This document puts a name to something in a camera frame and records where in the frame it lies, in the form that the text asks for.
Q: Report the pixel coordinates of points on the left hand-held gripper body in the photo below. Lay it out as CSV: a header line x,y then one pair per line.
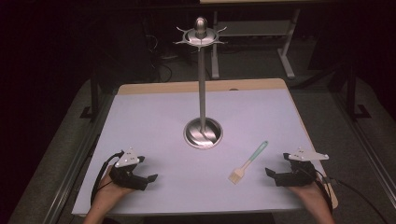
x,y
127,160

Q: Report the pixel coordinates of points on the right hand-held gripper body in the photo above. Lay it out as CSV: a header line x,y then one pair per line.
x,y
300,174

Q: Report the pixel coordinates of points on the tall metal utensil rack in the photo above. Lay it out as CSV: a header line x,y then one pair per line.
x,y
202,93

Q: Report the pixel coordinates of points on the person's right hand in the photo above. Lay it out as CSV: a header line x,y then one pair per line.
x,y
311,194

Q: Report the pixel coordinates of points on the person's left hand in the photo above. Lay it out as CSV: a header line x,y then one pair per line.
x,y
109,193

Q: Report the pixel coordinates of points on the white table mat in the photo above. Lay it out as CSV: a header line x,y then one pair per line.
x,y
155,124

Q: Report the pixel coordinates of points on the black metal stand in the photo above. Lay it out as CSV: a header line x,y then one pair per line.
x,y
95,99
351,93

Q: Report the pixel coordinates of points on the aluminium floor rail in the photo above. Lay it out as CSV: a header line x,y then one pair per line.
x,y
77,161
367,146

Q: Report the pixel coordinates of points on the white metal desk frame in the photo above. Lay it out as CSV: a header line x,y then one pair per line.
x,y
288,46

